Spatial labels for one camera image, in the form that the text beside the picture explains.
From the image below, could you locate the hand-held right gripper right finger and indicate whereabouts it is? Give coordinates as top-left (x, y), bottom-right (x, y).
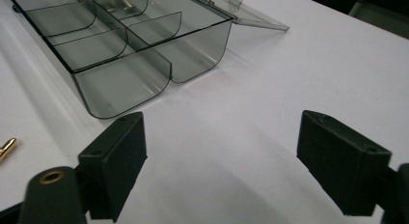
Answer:
top-left (296, 109), bottom-right (394, 217)

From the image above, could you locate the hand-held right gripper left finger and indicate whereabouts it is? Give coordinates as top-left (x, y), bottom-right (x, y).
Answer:
top-left (77, 111), bottom-right (149, 224)

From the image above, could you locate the clear plastic compartment box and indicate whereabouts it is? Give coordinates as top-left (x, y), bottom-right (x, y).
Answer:
top-left (6, 0), bottom-right (290, 120)

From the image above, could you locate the small gold metal fitting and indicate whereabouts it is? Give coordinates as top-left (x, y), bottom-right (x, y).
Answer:
top-left (0, 137), bottom-right (17, 163)

